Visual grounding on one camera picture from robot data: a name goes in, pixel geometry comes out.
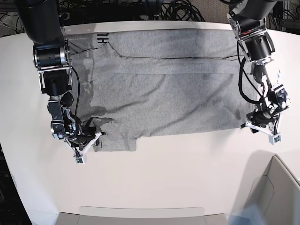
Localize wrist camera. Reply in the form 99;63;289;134
74;156;86;165
269;133;282;145

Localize grey T-shirt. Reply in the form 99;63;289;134
68;29;254;151

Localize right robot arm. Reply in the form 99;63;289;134
15;0;104;164

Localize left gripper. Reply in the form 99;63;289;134
240;67;291;138

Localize grey bin right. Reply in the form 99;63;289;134
243;155;300;225

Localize black coiled cables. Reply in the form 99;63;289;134
161;0;207;23

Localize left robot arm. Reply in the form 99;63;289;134
227;0;291;144

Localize grey bin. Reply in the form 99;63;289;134
56;206;228;225
243;155;300;225

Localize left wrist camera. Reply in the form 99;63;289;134
269;133;282;145

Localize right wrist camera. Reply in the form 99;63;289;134
74;156;86;165

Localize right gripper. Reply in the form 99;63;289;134
48;92;103;157

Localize grey bin bottom centre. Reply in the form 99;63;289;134
56;206;228;225

